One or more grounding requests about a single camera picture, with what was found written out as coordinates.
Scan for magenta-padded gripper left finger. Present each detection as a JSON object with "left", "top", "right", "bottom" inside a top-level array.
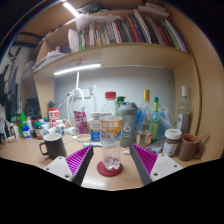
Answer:
[{"left": 44, "top": 144, "right": 95, "bottom": 187}]

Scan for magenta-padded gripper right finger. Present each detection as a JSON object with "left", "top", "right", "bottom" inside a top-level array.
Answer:
[{"left": 129, "top": 143, "right": 184, "bottom": 186}]

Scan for black mug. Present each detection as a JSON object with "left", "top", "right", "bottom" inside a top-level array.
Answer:
[{"left": 38, "top": 132, "right": 68, "bottom": 160}]

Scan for brown jar with white lid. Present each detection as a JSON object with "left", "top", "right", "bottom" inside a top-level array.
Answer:
[{"left": 163, "top": 128, "right": 183, "bottom": 158}]

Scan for brown ceramic mug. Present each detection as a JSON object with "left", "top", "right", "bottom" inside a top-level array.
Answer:
[{"left": 177, "top": 133, "right": 204, "bottom": 162}]

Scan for small white bowl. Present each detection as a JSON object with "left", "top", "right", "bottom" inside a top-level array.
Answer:
[{"left": 75, "top": 133, "right": 92, "bottom": 143}]

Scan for pale blue hairbrush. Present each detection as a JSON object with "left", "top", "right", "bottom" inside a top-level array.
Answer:
[{"left": 82, "top": 141, "right": 103, "bottom": 148}]

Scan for flat round red coaster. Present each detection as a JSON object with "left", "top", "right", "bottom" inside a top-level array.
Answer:
[{"left": 96, "top": 160, "right": 124, "bottom": 178}]

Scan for green-capped glass bottle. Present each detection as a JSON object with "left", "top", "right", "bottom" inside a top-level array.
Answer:
[{"left": 148, "top": 96, "right": 161, "bottom": 144}]

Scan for white bottle with blue cap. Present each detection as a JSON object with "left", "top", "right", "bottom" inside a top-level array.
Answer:
[{"left": 21, "top": 124, "right": 32, "bottom": 140}]

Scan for clear blue plastic bag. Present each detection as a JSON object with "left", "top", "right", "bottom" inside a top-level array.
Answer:
[{"left": 158, "top": 104, "right": 177, "bottom": 134}]

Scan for magenta pouch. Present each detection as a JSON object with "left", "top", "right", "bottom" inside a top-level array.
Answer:
[{"left": 73, "top": 110, "right": 89, "bottom": 135}]

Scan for white and blue carton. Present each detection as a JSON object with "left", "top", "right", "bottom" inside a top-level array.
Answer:
[{"left": 89, "top": 111, "right": 102, "bottom": 143}]

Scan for red and white can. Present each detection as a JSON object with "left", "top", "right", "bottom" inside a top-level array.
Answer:
[{"left": 47, "top": 107, "right": 61, "bottom": 122}]

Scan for grey shaker bottle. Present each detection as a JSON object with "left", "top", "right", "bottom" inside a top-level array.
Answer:
[{"left": 118, "top": 101, "right": 139, "bottom": 148}]

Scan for tall clear glass bottle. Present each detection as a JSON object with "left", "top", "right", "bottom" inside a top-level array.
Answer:
[{"left": 175, "top": 85, "right": 194, "bottom": 136}]

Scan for green canister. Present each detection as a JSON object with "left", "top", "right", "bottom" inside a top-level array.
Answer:
[{"left": 15, "top": 112, "right": 28, "bottom": 138}]

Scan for yellow-capped glass bottle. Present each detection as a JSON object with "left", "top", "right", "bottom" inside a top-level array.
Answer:
[{"left": 135, "top": 89, "right": 153, "bottom": 148}]

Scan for white power strip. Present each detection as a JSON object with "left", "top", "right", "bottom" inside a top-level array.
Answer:
[{"left": 71, "top": 88, "right": 93, "bottom": 100}]

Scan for hanging dark clothes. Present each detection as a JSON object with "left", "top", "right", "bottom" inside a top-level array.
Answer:
[{"left": 1, "top": 54, "right": 21, "bottom": 118}]

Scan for white bar desk lamp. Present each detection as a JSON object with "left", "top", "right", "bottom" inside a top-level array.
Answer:
[{"left": 53, "top": 63, "right": 103, "bottom": 91}]

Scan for wooden shelf unit with books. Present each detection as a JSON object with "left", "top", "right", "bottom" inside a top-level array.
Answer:
[{"left": 19, "top": 1, "right": 203, "bottom": 134}]

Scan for ceiling tube light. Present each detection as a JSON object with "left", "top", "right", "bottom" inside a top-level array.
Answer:
[{"left": 62, "top": 1, "right": 82, "bottom": 18}]

